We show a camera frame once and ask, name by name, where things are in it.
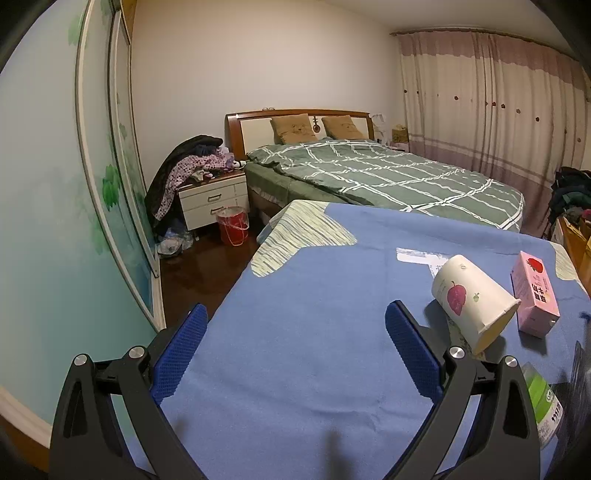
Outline green checked duvet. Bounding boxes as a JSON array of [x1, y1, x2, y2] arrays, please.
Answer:
[[247, 138, 525, 232]]

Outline brown embroidered pillow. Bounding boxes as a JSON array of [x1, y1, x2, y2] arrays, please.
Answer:
[[270, 114, 319, 145], [322, 116, 366, 140]]

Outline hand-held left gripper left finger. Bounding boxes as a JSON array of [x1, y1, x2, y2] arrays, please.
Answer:
[[48, 303, 209, 480]]

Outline pile of clothes on nightstand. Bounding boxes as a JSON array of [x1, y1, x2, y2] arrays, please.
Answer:
[[144, 135, 225, 232]]

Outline floral sliding wardrobe doors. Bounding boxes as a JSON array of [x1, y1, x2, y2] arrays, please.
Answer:
[[0, 0, 167, 439]]

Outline floral garment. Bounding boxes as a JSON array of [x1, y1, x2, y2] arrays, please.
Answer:
[[154, 152, 236, 221]]

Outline white strawberry print cup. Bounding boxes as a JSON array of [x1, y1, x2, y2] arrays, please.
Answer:
[[431, 255, 522, 356]]

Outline blue tablecloth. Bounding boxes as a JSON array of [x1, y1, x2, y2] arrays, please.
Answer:
[[124, 199, 591, 480]]

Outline wooden bed headboard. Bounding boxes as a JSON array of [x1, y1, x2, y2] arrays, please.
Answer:
[[225, 109, 372, 160]]

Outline red plastic bucket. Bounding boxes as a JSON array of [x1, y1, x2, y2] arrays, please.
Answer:
[[216, 207, 250, 246]]

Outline crumpled plastic bags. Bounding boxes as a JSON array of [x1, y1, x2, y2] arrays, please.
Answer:
[[157, 226, 195, 257]]

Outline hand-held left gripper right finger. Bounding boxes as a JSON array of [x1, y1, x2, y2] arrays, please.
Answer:
[[383, 300, 541, 480]]

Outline cardboard box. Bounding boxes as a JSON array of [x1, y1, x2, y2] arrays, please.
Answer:
[[554, 217, 591, 282]]

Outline pink carton box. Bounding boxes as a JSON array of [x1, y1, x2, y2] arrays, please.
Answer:
[[510, 250, 561, 340]]

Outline dark green bed sheet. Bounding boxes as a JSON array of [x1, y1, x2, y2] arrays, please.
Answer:
[[244, 161, 370, 208]]

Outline dark clothes pile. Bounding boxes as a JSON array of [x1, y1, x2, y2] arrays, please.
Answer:
[[549, 166, 591, 227]]

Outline white wooden nightstand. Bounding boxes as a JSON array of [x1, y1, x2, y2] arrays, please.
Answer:
[[178, 172, 250, 232]]

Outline cream and mauve curtain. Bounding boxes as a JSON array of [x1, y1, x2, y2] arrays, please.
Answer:
[[390, 28, 591, 232]]

